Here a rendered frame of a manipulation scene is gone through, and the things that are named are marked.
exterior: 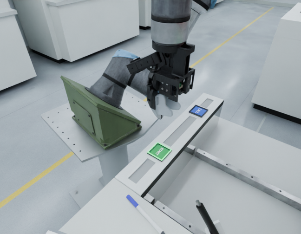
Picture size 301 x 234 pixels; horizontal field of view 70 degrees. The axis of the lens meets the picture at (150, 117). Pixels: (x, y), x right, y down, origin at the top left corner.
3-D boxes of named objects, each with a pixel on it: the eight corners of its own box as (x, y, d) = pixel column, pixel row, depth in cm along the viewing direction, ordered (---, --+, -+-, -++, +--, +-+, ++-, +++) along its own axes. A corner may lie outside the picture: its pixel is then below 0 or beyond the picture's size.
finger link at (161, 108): (168, 132, 53) (171, 101, 48) (149, 122, 56) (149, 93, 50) (175, 125, 55) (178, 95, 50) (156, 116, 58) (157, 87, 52)
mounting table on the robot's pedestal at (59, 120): (47, 134, 112) (39, 114, 104) (115, 100, 136) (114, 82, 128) (94, 189, 86) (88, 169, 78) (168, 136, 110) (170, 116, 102)
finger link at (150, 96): (151, 113, 52) (151, 80, 46) (146, 110, 52) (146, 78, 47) (162, 103, 55) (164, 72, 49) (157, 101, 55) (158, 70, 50)
